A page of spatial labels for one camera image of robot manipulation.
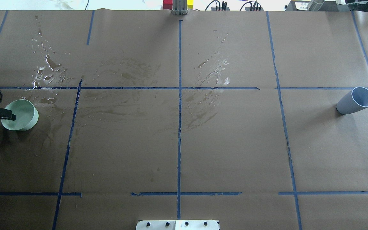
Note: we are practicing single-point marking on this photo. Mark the black box under cup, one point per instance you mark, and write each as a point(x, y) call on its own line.
point(328, 6)

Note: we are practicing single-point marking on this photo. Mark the blue-grey plastic cup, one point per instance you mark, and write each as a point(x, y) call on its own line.
point(354, 101)

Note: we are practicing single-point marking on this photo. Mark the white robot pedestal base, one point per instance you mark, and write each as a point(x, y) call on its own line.
point(207, 224)

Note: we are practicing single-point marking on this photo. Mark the red block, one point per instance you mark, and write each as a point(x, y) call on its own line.
point(167, 4)

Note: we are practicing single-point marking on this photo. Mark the steel cup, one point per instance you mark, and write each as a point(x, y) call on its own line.
point(314, 5)

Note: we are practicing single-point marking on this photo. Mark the yellow block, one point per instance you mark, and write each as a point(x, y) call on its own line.
point(190, 4)

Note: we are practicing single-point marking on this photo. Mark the light green bowl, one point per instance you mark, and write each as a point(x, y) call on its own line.
point(26, 116)

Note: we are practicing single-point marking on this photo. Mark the aluminium frame post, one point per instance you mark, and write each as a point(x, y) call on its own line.
point(179, 7)

